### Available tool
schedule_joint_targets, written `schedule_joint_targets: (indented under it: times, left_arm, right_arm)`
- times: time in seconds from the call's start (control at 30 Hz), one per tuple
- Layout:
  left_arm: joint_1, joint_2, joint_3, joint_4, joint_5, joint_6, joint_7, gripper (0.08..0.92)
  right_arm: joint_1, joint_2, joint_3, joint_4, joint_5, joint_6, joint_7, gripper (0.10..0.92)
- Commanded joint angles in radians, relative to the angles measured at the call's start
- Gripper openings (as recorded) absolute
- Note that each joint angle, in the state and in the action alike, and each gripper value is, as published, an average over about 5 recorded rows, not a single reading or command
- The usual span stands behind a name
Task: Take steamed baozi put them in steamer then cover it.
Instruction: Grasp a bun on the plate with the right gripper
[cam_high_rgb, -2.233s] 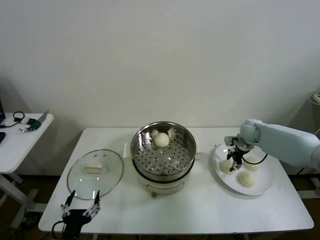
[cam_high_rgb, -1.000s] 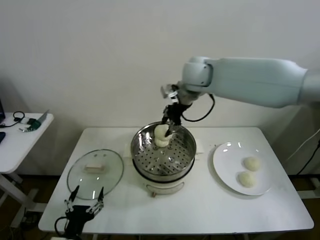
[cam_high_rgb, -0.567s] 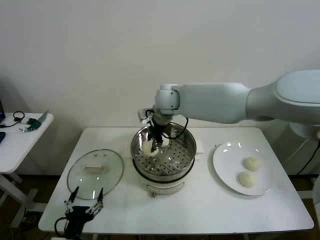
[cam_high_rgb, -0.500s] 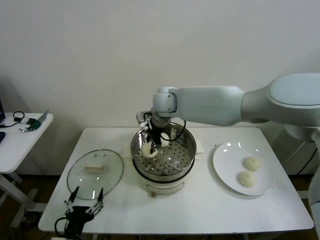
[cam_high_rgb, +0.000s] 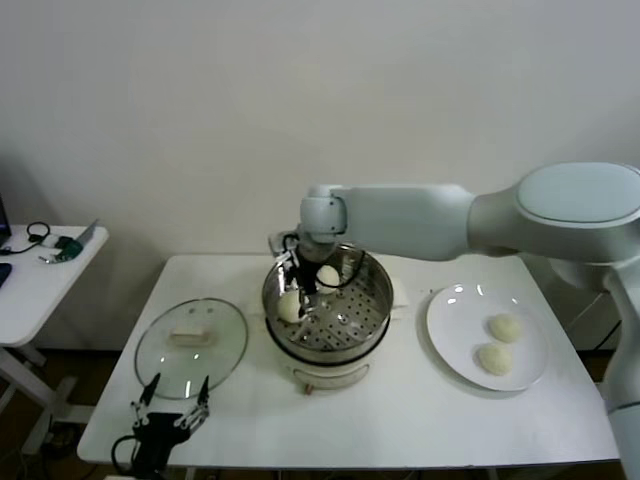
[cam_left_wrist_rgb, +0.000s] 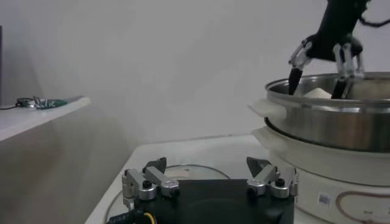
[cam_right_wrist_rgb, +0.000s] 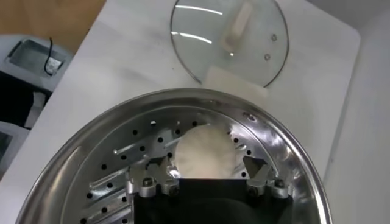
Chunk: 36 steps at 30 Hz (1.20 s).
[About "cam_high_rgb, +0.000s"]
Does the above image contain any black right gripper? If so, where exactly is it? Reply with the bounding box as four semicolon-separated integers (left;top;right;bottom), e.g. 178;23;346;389
284;247;324;321

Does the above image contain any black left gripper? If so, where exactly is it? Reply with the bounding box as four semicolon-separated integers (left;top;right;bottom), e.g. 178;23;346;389
130;372;211;474

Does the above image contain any white steamed baozi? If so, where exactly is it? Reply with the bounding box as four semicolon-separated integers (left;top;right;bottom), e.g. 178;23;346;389
487;313;522;344
317;264;341;295
276;291;305;323
474;343;515;376

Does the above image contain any glass lid with cream handle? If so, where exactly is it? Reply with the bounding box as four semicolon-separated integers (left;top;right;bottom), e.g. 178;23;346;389
134;298;250;401

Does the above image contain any stainless steel steamer basket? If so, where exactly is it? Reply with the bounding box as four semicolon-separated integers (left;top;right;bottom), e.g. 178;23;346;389
261;243;395;365

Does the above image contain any white ceramic plate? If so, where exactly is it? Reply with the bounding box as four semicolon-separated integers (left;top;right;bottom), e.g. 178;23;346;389
423;283;549;397

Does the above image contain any white side table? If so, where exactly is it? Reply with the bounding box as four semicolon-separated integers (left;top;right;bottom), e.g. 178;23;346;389
0;224;110;456

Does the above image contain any green tool holder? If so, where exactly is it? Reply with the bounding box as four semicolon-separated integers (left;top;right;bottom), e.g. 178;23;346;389
54;237;84;262

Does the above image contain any grey hand saw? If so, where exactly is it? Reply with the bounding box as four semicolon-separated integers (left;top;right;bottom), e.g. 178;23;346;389
74;219;100;249

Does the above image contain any dark laptop edge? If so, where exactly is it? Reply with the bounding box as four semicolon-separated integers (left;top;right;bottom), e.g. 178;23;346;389
0;192;12;249

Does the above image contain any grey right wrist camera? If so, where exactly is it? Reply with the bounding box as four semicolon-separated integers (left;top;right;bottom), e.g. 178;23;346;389
268;230;296;257

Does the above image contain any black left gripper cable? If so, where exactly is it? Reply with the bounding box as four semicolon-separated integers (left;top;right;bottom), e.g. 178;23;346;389
110;434;139;474

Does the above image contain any black looped cable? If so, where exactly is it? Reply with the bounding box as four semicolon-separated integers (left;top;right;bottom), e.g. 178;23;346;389
0;223;51;257

